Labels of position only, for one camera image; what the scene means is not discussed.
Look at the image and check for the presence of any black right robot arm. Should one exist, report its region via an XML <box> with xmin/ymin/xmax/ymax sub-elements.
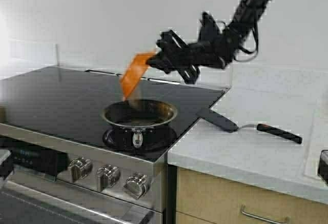
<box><xmin>146</xmin><ymin>0</ymin><xmax>270</xmax><ymax>84</ymax></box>

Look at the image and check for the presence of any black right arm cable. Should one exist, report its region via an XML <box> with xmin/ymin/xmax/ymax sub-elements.
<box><xmin>234</xmin><ymin>21</ymin><xmax>259</xmax><ymax>63</ymax></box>

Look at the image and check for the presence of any stainless steel oven range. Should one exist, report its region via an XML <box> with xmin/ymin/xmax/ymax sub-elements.
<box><xmin>1</xmin><ymin>66</ymin><xmax>225</xmax><ymax>223</ymax></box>

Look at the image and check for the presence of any orange plastic bowl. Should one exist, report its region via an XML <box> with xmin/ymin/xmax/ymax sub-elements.
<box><xmin>119</xmin><ymin>51</ymin><xmax>156</xmax><ymax>101</ymax></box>

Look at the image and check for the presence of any silver drawer handle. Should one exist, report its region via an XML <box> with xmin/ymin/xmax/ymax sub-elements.
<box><xmin>240</xmin><ymin>204</ymin><xmax>292</xmax><ymax>224</ymax></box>

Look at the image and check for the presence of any silver stove knob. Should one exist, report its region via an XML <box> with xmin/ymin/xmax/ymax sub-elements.
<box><xmin>68</xmin><ymin>157</ymin><xmax>93</xmax><ymax>183</ymax></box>
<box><xmin>95</xmin><ymin>165</ymin><xmax>120</xmax><ymax>192</ymax></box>
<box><xmin>123</xmin><ymin>173</ymin><xmax>151</xmax><ymax>200</ymax></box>

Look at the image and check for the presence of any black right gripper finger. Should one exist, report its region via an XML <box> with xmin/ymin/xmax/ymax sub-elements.
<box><xmin>146</xmin><ymin>51</ymin><xmax>167</xmax><ymax>68</ymax></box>

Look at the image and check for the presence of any right silver stove knob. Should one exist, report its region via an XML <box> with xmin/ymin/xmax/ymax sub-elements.
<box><xmin>123</xmin><ymin>173</ymin><xmax>151</xmax><ymax>200</ymax></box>

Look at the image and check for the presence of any black glass stove cooktop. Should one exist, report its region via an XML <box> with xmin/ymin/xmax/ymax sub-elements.
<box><xmin>1</xmin><ymin>67</ymin><xmax>223</xmax><ymax>149</ymax></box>

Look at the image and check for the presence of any light wood cabinet drawer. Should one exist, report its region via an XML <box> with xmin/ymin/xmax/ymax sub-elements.
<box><xmin>176</xmin><ymin>168</ymin><xmax>327</xmax><ymax>223</ymax></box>

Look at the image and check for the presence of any dark steel frying pan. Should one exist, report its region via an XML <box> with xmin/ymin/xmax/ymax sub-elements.
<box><xmin>101</xmin><ymin>99</ymin><xmax>178</xmax><ymax>151</ymax></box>

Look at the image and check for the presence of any black spatula with red accent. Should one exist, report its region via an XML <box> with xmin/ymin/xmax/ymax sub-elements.
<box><xmin>197</xmin><ymin>108</ymin><xmax>303</xmax><ymax>145</ymax></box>

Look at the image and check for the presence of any black device at right edge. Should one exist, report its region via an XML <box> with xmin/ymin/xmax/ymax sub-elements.
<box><xmin>317</xmin><ymin>150</ymin><xmax>328</xmax><ymax>184</ymax></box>

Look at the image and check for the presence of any middle silver stove knob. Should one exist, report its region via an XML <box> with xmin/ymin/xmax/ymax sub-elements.
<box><xmin>95</xmin><ymin>165</ymin><xmax>120</xmax><ymax>192</ymax></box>

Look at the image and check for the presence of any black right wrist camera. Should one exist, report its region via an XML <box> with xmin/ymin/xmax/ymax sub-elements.
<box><xmin>198</xmin><ymin>11</ymin><xmax>222</xmax><ymax>42</ymax></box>

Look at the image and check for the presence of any black object at left edge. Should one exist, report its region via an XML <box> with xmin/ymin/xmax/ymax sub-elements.
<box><xmin>1</xmin><ymin>149</ymin><xmax>14</xmax><ymax>188</ymax></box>

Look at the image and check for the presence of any black oven control display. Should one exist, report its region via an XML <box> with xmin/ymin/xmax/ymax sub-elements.
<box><xmin>8</xmin><ymin>146</ymin><xmax>69</xmax><ymax>177</ymax></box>

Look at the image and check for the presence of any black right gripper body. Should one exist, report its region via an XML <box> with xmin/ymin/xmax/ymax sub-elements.
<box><xmin>156</xmin><ymin>30</ymin><xmax>235</xmax><ymax>85</ymax></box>

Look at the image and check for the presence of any left silver stove knob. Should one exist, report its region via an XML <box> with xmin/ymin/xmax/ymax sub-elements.
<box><xmin>68</xmin><ymin>157</ymin><xmax>93</xmax><ymax>183</ymax></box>

